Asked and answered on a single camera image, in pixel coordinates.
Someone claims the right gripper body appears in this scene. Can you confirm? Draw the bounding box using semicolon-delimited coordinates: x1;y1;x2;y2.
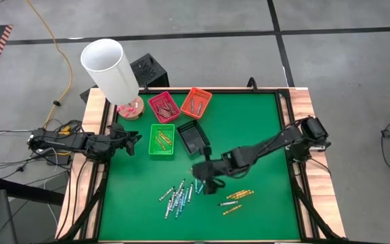
190;161;228;182

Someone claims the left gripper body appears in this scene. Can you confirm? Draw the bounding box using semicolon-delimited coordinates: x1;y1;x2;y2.
108;121;138;152

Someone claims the green plastic basket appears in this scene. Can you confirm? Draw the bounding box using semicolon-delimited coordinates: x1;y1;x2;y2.
148;123;176;156

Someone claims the red plastic basket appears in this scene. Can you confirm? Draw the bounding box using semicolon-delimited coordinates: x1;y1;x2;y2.
147;91;181;124

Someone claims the orange plastic basket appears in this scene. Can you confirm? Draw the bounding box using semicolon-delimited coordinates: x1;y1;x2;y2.
180;87;213;120

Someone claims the black plastic basket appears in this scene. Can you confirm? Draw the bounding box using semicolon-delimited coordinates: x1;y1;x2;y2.
176;119;209;156

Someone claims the green table mat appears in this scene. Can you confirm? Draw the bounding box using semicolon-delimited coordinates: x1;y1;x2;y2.
98;91;301;242

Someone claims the white shade table lamp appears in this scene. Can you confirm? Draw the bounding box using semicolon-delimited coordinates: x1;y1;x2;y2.
80;38;146;122

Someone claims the black perforated box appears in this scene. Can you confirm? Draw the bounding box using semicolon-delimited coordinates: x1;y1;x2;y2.
129;53;171;89

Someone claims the black power adapter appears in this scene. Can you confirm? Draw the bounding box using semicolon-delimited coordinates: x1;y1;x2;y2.
45;152;72;166

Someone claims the black floor beam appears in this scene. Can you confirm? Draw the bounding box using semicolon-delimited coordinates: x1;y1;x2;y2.
0;176;66;207

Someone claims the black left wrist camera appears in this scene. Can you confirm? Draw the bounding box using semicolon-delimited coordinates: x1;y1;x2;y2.
125;140;137;157

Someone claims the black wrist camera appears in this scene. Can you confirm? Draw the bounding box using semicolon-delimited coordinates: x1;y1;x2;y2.
202;145;213;163
125;140;137;157

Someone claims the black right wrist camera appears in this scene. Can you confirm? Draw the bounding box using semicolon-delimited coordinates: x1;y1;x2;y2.
202;145;213;163

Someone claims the yellow extension cable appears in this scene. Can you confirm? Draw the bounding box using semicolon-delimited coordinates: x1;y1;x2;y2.
25;0;74;128

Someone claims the black aluminium table frame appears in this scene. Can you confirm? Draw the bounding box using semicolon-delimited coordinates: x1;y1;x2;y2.
54;86;348;244

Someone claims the black cable arch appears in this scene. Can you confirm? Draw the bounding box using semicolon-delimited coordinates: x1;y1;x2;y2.
246;77;259;92

